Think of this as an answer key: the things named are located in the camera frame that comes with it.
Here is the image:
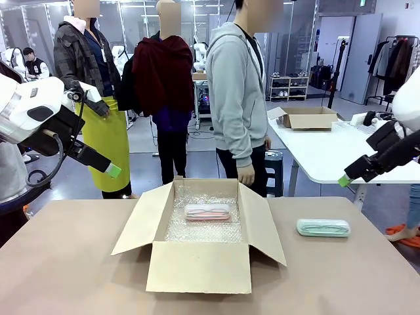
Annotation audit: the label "black tripod pole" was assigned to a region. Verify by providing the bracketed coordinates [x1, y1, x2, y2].
[327, 37, 348, 110]

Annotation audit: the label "figure in maroon shawl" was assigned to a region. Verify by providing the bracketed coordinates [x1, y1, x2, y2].
[117, 0, 196, 186]

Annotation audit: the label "wooden shoe rack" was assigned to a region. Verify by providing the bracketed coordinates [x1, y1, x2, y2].
[270, 75, 310, 102]

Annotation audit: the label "metal frame equipment cart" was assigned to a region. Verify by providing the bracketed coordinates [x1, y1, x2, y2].
[192, 72, 214, 129]

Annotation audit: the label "orange plastic floor object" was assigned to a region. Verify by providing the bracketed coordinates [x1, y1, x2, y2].
[385, 222, 420, 247]

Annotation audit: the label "white slatted tray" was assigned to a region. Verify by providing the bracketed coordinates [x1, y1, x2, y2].
[331, 120, 370, 134]

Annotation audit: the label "seated person in varsity jacket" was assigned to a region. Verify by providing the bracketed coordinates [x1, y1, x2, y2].
[22, 47, 51, 79]

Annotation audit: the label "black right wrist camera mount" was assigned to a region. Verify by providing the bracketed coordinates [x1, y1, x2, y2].
[366, 120, 400, 152]

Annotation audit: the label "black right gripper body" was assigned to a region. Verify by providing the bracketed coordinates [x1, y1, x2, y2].
[377, 131, 420, 173]

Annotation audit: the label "gray hanging coat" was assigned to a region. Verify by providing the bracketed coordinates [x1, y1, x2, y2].
[369, 41, 391, 78]

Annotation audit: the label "dark hanging coat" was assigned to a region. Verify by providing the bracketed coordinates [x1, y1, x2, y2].
[383, 39, 415, 96]

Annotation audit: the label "white table with metal legs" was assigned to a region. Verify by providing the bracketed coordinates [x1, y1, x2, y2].
[267, 114, 420, 211]

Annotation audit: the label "clear pink glasses case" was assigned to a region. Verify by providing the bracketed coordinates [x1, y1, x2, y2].
[184, 203, 232, 223]

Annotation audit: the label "black luggage pile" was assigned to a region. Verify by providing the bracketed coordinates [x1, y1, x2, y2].
[310, 64, 333, 92]

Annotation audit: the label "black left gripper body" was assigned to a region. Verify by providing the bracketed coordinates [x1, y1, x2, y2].
[21, 105, 85, 157]

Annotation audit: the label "person's right hand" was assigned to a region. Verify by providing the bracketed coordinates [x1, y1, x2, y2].
[237, 163, 256, 186]

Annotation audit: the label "figure plaid jacket yellow skirt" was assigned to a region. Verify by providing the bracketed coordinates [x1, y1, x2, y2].
[53, 0, 133, 200]

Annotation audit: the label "small open cardboard box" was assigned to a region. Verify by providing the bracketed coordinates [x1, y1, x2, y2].
[267, 106, 345, 131]

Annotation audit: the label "person in blue jeans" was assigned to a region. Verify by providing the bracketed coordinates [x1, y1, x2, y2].
[406, 183, 420, 239]

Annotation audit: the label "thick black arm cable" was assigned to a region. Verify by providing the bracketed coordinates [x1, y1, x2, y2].
[25, 133, 65, 188]

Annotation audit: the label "glasses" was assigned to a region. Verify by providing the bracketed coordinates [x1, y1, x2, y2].
[190, 205, 227, 215]
[301, 222, 348, 231]

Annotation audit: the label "clear mint glasses case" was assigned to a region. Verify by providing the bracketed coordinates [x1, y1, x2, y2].
[296, 218, 352, 238]

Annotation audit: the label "clear bubble wrap sheet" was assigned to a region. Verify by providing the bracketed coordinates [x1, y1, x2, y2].
[163, 185, 243, 243]

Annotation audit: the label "person in gray hoodie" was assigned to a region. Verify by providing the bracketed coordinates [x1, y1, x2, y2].
[206, 0, 285, 198]

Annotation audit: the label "large open cardboard box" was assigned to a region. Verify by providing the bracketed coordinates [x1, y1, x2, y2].
[110, 177, 287, 295]

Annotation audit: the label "black clothes rack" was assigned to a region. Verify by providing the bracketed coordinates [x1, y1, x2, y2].
[366, 35, 420, 106]

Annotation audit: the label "person in gray sweater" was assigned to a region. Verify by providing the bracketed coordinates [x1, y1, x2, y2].
[0, 140, 30, 249]

